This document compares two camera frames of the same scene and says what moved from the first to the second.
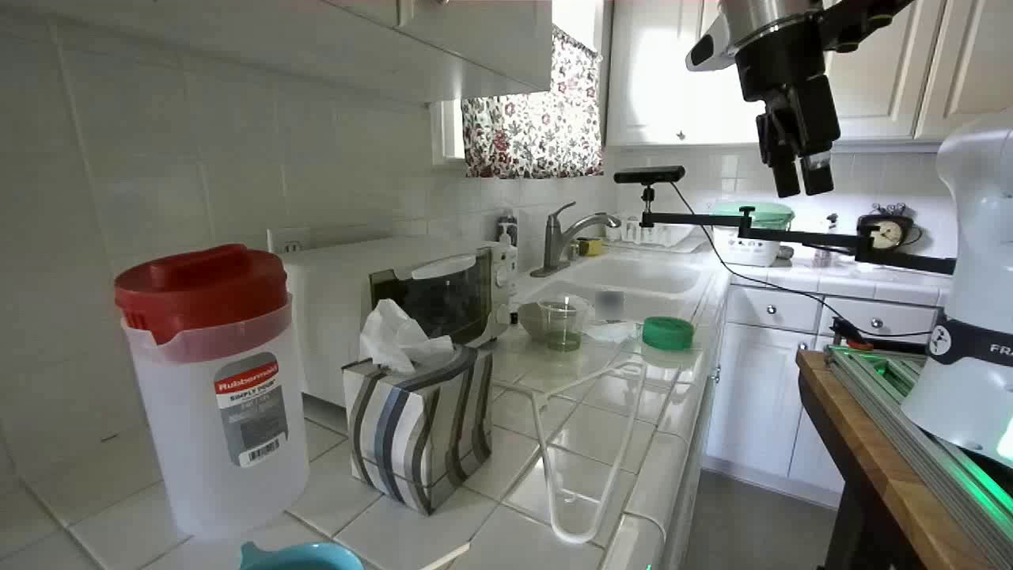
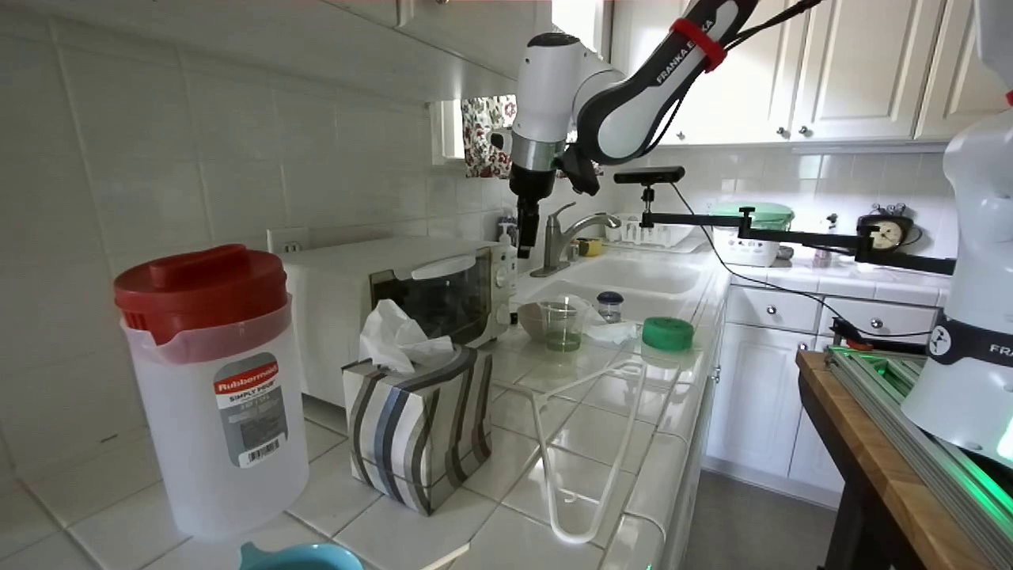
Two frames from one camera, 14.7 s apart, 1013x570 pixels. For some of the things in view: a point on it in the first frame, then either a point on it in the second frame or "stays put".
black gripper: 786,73 -> 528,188
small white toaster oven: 453,286 stays put
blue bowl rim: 295,554 stays put
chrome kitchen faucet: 555,232 stays put
